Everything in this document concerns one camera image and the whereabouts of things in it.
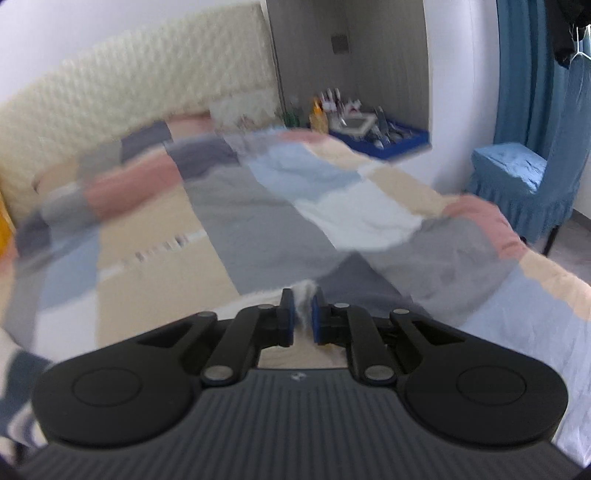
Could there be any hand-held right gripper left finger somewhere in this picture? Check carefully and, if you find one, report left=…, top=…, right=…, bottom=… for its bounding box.
left=137, top=289, right=296, bottom=387

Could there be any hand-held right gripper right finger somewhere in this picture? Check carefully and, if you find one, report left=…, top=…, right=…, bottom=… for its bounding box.
left=312, top=286, right=465, bottom=387

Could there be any white fluffy garment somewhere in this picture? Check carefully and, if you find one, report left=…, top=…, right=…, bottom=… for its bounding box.
left=0, top=277, right=352, bottom=467

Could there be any pastel patchwork quilt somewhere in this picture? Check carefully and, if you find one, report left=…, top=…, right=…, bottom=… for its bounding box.
left=0, top=115, right=591, bottom=457

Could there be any white framed tablet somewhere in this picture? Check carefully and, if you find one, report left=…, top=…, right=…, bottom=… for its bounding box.
left=339, top=113, right=378, bottom=139

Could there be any blue tray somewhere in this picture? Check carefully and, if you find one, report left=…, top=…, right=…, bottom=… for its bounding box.
left=329, top=117, right=430, bottom=160

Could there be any row of cosmetic bottles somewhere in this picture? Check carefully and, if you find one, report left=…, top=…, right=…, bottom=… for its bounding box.
left=283, top=88, right=363, bottom=134

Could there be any blue covered chair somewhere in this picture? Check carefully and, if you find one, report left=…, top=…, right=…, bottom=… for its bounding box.
left=466, top=65, right=591, bottom=256

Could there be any grey built-in cabinet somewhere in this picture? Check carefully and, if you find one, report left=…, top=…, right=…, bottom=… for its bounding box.
left=265, top=0, right=433, bottom=160

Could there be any cream quilted headboard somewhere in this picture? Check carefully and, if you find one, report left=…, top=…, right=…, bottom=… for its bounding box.
left=0, top=2, right=283, bottom=222

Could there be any yellow crown pillow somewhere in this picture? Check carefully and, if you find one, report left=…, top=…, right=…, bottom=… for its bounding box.
left=0, top=194, right=13, bottom=252

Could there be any blue curtain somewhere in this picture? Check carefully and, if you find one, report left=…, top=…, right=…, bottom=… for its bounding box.
left=494, top=0, right=575, bottom=146

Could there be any black hanging garment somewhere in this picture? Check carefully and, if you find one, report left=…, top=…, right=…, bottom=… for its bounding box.
left=551, top=0, right=591, bottom=70

